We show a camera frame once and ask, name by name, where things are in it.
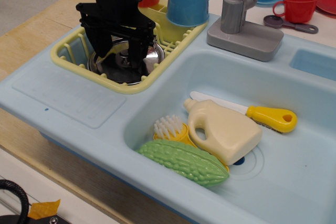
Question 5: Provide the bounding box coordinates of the black cable loop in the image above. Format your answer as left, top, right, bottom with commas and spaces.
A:
0, 179, 30, 224

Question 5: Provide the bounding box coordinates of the grey toy faucet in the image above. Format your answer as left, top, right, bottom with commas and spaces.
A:
206, 0, 284, 62

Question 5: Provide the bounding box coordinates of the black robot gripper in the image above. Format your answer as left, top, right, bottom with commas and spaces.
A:
76, 0, 155, 70

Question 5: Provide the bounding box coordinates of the blue upside-down plastic cup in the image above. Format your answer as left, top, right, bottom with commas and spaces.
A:
166, 0, 209, 27

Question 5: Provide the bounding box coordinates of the yellow plastic dish rack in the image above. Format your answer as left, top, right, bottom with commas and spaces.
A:
50, 0, 207, 94

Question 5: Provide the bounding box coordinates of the light blue toy sink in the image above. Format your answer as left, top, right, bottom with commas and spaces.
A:
0, 0, 336, 224

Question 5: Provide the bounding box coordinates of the green toy bitter gourd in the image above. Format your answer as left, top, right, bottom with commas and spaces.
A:
137, 140, 229, 187

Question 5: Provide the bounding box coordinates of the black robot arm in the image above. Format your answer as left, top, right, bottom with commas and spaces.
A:
76, 0, 155, 69

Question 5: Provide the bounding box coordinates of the black metal bracket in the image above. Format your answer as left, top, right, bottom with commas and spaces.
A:
1, 215, 70, 224

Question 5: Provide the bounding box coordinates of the blue sink drain plug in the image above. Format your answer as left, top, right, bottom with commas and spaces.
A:
233, 157, 245, 166

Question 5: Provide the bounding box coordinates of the cream toy detergent bottle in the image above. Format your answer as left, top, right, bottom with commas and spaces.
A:
184, 98, 263, 166

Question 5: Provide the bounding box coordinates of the yellow tape piece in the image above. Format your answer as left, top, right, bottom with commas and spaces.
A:
28, 199, 61, 220

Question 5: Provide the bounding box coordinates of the red plastic cup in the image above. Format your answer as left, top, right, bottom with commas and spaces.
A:
272, 0, 317, 23

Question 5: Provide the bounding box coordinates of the grey measuring spoon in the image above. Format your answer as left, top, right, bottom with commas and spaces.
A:
263, 15, 319, 34

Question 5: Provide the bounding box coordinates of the shiny steel pot lid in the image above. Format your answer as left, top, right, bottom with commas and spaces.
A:
90, 37, 166, 86

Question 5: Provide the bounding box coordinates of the yellow white dish brush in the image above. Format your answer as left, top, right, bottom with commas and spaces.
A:
153, 114, 230, 173

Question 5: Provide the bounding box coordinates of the yellow-handled toy knife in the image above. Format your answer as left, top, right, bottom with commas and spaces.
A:
190, 91, 298, 133

